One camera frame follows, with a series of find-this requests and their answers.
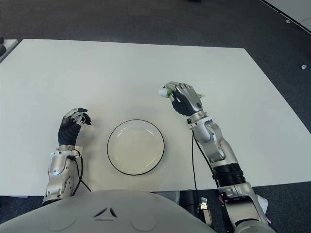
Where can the metal bracket under table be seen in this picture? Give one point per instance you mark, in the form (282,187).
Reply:
(204,208)

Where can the white plate with black rim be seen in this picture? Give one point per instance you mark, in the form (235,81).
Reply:
(136,148)

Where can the white paper tag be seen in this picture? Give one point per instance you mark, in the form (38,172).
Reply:
(263,204)

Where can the white side table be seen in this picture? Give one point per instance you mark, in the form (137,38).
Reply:
(8,49)

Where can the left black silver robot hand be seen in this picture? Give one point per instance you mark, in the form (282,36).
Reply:
(68,133)

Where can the grey robot torso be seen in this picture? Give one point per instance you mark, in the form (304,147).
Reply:
(109,213)

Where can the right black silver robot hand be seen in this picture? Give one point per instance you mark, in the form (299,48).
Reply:
(189,102)

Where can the white bin under table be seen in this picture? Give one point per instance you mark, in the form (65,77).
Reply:
(168,195)

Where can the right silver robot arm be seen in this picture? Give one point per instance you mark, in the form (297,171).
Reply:
(218,150)

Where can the green white toothpaste tube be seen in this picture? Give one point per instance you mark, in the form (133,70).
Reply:
(163,92)

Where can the white background table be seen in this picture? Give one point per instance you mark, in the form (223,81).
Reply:
(295,9)

